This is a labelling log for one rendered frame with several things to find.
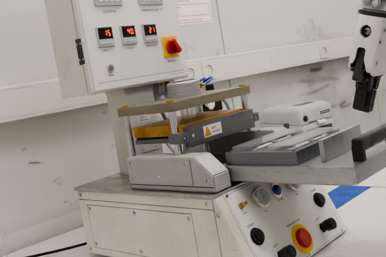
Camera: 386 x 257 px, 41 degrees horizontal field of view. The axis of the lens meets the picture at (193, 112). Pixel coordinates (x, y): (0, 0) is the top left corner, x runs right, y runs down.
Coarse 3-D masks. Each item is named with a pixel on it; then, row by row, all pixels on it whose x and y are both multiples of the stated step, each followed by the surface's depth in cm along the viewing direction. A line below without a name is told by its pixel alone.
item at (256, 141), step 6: (276, 132) 113; (282, 132) 112; (288, 132) 110; (258, 138) 109; (264, 138) 107; (270, 138) 106; (240, 144) 105; (246, 144) 104; (252, 144) 102; (258, 144) 101
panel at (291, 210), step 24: (240, 192) 102; (288, 192) 111; (312, 192) 116; (240, 216) 99; (264, 216) 103; (288, 216) 107; (312, 216) 112; (336, 216) 117; (264, 240) 100; (288, 240) 104; (312, 240) 108
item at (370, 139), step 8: (376, 128) 93; (384, 128) 93; (360, 136) 88; (368, 136) 88; (376, 136) 90; (384, 136) 93; (352, 144) 87; (360, 144) 86; (368, 144) 88; (376, 144) 91; (352, 152) 88; (360, 152) 86; (360, 160) 87
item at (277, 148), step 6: (330, 132) 104; (336, 132) 106; (312, 138) 99; (318, 138) 100; (300, 144) 95; (306, 144) 97; (270, 150) 97; (276, 150) 96; (282, 150) 95; (288, 150) 94
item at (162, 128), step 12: (192, 108) 121; (240, 108) 124; (168, 120) 124; (180, 120) 118; (192, 120) 114; (204, 120) 114; (144, 132) 118; (156, 132) 115; (168, 132) 113; (180, 132) 110
